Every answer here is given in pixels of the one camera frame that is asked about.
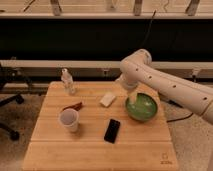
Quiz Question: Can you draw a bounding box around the white sponge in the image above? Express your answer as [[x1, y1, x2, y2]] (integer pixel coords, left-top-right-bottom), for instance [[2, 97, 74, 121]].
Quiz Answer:
[[100, 92, 116, 107]]

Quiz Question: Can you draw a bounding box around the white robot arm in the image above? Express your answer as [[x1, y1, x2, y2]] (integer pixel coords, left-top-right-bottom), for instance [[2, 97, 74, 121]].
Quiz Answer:
[[118, 49, 213, 125]]

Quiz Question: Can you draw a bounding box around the green bowl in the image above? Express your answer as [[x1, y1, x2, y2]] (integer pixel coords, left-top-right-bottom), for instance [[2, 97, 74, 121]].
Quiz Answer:
[[125, 93, 158, 122]]

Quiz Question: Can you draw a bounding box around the black smartphone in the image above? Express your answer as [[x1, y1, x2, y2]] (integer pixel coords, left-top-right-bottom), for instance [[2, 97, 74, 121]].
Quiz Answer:
[[104, 119, 120, 143]]

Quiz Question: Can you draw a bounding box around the red brown small object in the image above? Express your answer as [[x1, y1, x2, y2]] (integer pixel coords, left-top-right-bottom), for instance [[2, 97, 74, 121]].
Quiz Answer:
[[62, 102, 83, 111]]

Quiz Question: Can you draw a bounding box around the clear plastic bottle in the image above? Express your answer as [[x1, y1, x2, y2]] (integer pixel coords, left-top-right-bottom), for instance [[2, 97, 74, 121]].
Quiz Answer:
[[61, 68, 75, 95]]

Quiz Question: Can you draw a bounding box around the black office chair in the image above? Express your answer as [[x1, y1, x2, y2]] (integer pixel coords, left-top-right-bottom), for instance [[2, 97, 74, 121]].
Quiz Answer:
[[0, 63, 25, 141]]

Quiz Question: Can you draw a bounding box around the black cable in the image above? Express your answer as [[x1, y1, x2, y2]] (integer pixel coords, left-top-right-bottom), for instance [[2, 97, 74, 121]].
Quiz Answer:
[[139, 9, 157, 51]]

